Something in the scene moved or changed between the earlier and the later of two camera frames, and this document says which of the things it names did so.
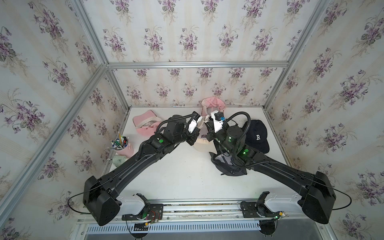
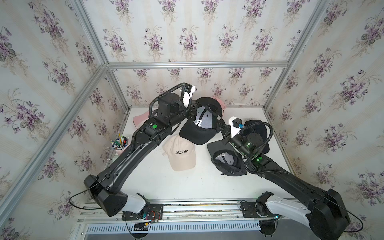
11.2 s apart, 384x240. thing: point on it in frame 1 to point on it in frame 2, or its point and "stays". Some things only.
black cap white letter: (256, 136) stays
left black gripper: (193, 136) to (191, 110)
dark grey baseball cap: (226, 165) stays
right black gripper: (211, 137) to (226, 135)
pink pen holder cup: (122, 147) stays
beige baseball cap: (202, 143) to (181, 153)
